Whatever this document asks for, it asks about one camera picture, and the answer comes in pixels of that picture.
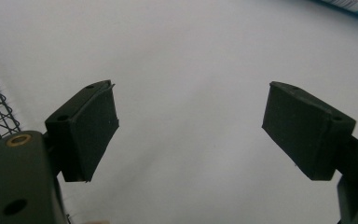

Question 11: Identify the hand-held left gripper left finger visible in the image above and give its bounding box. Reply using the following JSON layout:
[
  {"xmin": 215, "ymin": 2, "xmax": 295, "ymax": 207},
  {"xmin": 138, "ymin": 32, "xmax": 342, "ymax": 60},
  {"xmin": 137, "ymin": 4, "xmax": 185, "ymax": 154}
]
[{"xmin": 0, "ymin": 79, "xmax": 120, "ymax": 224}]

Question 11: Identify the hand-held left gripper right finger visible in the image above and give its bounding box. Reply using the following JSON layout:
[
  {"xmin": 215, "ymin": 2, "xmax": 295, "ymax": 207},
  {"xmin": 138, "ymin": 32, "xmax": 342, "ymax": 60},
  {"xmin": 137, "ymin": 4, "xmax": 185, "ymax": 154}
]
[{"xmin": 261, "ymin": 80, "xmax": 358, "ymax": 224}]

